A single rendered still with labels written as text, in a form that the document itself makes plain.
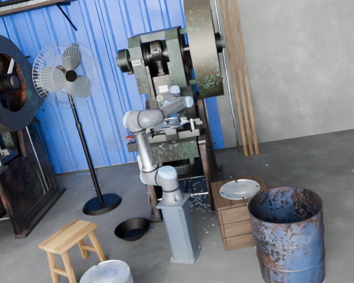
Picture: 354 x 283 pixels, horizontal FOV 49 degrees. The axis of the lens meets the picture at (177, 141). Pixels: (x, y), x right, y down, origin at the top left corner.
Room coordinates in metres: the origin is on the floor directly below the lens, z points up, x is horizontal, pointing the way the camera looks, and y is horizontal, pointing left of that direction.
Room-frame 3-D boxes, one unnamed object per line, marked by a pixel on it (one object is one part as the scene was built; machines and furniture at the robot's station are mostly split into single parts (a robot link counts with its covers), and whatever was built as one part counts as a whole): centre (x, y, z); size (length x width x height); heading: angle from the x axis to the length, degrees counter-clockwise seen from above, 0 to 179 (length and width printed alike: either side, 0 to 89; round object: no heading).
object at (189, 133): (3.15, 0.00, 0.68); 0.45 x 0.30 x 0.06; 81
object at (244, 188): (2.48, -0.37, 0.35); 0.29 x 0.29 x 0.01
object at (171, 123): (3.03, 0.03, 0.78); 0.29 x 0.29 x 0.01
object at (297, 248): (1.95, -0.53, 0.24); 0.42 x 0.42 x 0.48
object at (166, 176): (2.35, 0.11, 0.62); 0.13 x 0.12 x 0.14; 53
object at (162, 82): (3.11, 0.01, 1.04); 0.17 x 0.15 x 0.30; 171
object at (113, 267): (1.85, 0.56, 0.32); 0.29 x 0.29 x 0.01
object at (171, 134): (2.98, 0.03, 0.72); 0.25 x 0.14 x 0.14; 171
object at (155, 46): (3.15, 0.00, 1.27); 0.21 x 0.12 x 0.34; 171
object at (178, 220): (2.35, 0.10, 0.23); 0.19 x 0.19 x 0.45; 65
